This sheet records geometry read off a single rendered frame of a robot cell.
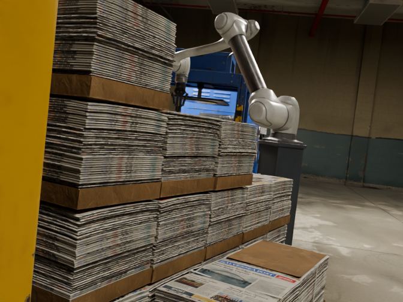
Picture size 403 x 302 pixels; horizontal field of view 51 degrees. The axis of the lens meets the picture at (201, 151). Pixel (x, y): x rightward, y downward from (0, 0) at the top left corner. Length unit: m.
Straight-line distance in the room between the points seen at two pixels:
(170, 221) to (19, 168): 0.68
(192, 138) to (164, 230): 0.27
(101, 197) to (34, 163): 0.40
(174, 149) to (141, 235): 0.24
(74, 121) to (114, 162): 0.13
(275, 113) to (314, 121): 8.97
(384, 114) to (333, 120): 1.26
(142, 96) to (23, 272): 0.54
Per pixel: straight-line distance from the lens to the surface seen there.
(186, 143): 1.18
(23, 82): 0.54
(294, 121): 2.52
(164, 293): 1.17
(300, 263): 1.56
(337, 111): 11.37
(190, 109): 6.19
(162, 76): 1.08
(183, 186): 1.20
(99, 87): 0.90
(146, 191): 1.06
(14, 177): 0.55
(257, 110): 2.30
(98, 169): 0.92
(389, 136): 11.61
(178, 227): 1.21
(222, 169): 1.39
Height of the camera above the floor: 1.03
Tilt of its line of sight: 3 degrees down
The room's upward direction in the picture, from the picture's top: 6 degrees clockwise
